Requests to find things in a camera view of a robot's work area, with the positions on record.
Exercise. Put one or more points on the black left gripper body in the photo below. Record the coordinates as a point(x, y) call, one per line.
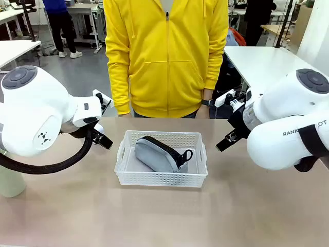
point(95, 133)

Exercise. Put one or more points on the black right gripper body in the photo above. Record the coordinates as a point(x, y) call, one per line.
point(237, 121)

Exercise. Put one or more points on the grey zip pouch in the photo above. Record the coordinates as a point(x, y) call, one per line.
point(154, 157)

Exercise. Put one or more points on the pale green plastic cup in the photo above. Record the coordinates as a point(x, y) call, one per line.
point(10, 182)

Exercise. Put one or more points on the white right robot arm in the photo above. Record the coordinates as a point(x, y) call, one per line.
point(277, 103)

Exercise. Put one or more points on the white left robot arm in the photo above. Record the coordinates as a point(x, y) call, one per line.
point(30, 110)

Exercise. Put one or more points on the person's right forearm yellow sleeve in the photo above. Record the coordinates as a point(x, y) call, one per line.
point(118, 85)

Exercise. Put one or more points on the person's left forearm yellow sleeve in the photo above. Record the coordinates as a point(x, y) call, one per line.
point(216, 77)

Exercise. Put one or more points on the white perforated plastic basket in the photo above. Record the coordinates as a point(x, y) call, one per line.
point(159, 178)

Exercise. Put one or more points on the person's left hand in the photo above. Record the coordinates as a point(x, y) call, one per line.
point(203, 112)

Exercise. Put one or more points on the black smartwatch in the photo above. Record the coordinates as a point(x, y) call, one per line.
point(207, 102)

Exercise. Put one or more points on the large white table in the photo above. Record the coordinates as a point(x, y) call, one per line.
point(257, 61)

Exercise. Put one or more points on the person in yellow hoodie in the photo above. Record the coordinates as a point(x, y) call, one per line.
point(167, 64)

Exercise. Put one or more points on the wooden top desk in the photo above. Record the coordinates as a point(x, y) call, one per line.
point(272, 28)

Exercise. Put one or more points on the person in black clothes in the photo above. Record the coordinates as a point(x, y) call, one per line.
point(257, 20)

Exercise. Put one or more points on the thin black pole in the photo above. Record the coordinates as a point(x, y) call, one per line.
point(284, 25)

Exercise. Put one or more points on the person in blue top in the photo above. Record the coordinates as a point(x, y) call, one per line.
point(60, 25)

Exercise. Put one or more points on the white table with round leg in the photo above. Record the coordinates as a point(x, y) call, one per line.
point(13, 51)

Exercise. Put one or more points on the tall brown cabinet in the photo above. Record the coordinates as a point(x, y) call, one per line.
point(302, 23)

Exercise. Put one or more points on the white partition panel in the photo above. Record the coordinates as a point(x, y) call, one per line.
point(316, 31)

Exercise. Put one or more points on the grey desk with white legs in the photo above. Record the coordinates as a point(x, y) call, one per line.
point(84, 10)

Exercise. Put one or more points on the black pole stand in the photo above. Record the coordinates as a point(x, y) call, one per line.
point(28, 23)

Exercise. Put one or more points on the small white desk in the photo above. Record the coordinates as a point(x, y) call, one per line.
point(10, 14)

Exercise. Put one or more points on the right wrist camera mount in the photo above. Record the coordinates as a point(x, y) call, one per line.
point(223, 99)

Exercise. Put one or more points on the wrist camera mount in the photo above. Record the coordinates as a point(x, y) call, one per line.
point(106, 99)
point(223, 99)

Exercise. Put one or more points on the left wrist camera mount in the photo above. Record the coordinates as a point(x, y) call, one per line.
point(106, 99)

